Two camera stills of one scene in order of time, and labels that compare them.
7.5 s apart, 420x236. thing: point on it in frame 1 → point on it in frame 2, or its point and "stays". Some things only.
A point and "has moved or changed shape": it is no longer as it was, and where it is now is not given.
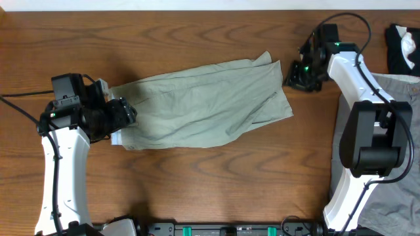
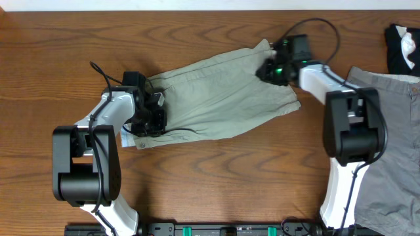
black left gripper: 122,116 → 159,128
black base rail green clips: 173,229 stays
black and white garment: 403,50 stays
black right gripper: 293,80 → 266,73
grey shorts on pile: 397,210 stays
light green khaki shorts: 191,107 has moved or changed shape
